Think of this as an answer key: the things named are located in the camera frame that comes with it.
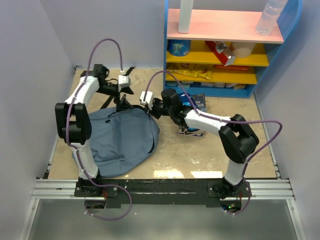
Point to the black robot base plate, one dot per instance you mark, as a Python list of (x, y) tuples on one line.
[(176, 191)]

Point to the dark blue book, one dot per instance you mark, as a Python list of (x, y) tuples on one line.
[(200, 103)]

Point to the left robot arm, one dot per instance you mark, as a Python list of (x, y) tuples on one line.
[(73, 121)]

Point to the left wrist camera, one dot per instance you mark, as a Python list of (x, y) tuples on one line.
[(124, 81)]

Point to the clear plastic water bottle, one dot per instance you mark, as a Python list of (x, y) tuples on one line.
[(269, 16)]

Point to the blue fabric backpack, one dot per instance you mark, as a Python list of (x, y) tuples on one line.
[(121, 140)]

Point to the yellow chips bag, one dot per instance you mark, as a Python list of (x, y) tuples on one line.
[(193, 70)]

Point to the red silver snack box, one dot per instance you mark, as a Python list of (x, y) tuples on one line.
[(221, 51)]

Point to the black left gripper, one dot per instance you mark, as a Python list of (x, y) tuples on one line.
[(125, 90)]

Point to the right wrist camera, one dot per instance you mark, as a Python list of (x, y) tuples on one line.
[(146, 98)]

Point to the blue snack can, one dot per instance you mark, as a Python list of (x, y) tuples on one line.
[(178, 47)]

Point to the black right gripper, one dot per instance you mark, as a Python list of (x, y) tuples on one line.
[(152, 111)]

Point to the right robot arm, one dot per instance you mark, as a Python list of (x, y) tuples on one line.
[(238, 139)]

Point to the blue dinosaur pencil case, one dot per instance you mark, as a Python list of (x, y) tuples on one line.
[(187, 100)]

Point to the red flat box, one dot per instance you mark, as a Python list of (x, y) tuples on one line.
[(232, 67)]

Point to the white tall bottle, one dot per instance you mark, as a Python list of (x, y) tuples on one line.
[(185, 14)]

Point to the blue wooden shelf unit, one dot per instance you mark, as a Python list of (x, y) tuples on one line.
[(227, 26)]

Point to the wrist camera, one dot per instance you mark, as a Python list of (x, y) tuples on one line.
[(146, 98), (124, 81)]

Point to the aluminium rail frame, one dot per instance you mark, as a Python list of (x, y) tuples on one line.
[(269, 213)]

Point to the white round container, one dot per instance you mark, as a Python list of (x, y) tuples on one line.
[(242, 49)]

